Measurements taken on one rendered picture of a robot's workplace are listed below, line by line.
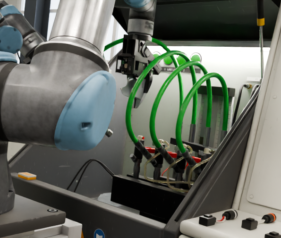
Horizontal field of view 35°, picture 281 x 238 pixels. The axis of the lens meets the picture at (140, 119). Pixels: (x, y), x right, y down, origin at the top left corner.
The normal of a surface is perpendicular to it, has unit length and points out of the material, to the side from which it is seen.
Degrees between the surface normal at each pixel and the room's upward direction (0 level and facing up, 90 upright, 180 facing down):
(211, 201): 90
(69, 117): 100
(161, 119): 90
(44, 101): 79
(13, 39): 90
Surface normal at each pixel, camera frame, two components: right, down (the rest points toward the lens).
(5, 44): 0.62, 0.10
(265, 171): -0.61, -0.27
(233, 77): -0.65, -0.04
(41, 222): 0.79, 0.12
